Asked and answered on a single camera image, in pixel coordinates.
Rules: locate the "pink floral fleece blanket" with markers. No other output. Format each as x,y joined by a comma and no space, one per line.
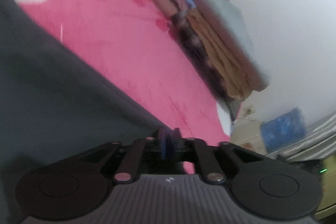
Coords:
130,42

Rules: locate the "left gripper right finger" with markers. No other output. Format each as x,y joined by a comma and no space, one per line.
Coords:
200,154

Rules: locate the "grey folded cloth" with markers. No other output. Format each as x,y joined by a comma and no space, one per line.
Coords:
227,21

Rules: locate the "blue storage box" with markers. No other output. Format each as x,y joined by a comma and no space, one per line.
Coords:
283,130

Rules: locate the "dark plaid folded cloth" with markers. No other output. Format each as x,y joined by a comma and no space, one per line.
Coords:
195,50

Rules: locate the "tan folded cloth stack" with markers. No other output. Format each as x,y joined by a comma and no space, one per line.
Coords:
221,57

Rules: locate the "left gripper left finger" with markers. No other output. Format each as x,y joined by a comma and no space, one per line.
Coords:
127,171

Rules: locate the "dark grey trousers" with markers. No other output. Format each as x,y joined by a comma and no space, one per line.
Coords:
53,105

